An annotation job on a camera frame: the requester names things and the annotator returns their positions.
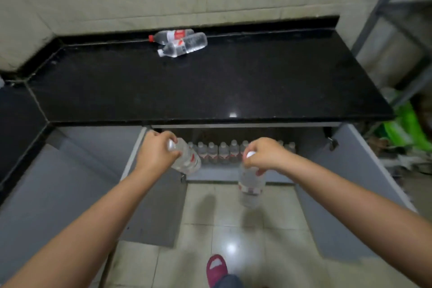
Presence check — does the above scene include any person's left hand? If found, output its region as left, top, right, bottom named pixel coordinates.
left=135, top=130, right=181, bottom=176

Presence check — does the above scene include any person's right hand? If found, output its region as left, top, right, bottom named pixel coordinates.
left=242, top=137, right=293, bottom=176

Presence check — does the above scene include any clear water bottle white cap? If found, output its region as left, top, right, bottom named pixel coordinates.
left=157, top=32, right=208, bottom=58
left=238, top=151, right=266, bottom=209
left=167, top=138, right=202, bottom=176

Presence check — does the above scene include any person's left forearm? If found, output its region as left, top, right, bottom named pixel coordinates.
left=0, top=163, right=159, bottom=288

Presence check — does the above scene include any person's right forearm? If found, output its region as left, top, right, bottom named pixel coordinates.
left=277, top=154, right=432, bottom=288

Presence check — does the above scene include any row of water bottles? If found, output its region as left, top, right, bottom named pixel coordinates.
left=187, top=139, right=297, bottom=165

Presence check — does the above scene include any grey cabinet door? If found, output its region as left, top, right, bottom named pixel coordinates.
left=119, top=127, right=188, bottom=248
left=295, top=123, right=418, bottom=261

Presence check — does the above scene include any clear water bottle red cap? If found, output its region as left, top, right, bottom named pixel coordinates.
left=148, top=29, right=195, bottom=45

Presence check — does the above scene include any grey cabinet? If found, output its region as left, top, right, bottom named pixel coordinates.
left=0, top=122, right=341, bottom=288

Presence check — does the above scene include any red slipper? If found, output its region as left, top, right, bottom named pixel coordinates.
left=206, top=254, right=228, bottom=288

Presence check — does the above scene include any person's trouser leg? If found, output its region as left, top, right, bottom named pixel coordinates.
left=213, top=274, right=244, bottom=288

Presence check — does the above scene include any green plastic bag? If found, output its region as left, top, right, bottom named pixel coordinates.
left=381, top=100, right=432, bottom=153

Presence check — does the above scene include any grey metal shelf rack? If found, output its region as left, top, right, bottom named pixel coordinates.
left=351, top=0, right=432, bottom=108

